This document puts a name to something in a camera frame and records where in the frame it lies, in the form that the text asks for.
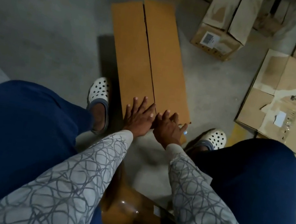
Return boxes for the person's right forearm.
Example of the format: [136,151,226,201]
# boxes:
[153,142,289,224]

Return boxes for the small cardboard box being taped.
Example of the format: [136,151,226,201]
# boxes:
[230,45,296,166]

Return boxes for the small brown cardboard box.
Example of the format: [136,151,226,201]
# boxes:
[188,0,264,67]

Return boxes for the person's right hand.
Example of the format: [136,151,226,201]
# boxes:
[149,108,191,153]

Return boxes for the wooden pallet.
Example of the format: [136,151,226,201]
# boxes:
[163,0,296,42]

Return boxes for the person's left white clog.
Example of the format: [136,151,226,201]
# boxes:
[81,75,116,137]

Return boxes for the person's white clog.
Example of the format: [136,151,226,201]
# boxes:
[81,75,116,137]
[186,124,229,157]

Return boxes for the person's blue trousers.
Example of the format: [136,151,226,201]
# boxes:
[0,76,296,224]

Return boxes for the person's left forearm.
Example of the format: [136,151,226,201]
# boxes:
[0,110,136,224]

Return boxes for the brown plastic-wrapped stool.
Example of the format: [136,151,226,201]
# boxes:
[97,160,196,224]

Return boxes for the large black-label cardboard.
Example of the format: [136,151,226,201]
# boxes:
[91,0,210,147]

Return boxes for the person's right white clog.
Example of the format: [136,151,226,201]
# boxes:
[186,124,229,157]

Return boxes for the person's left hand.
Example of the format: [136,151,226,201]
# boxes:
[121,93,160,141]

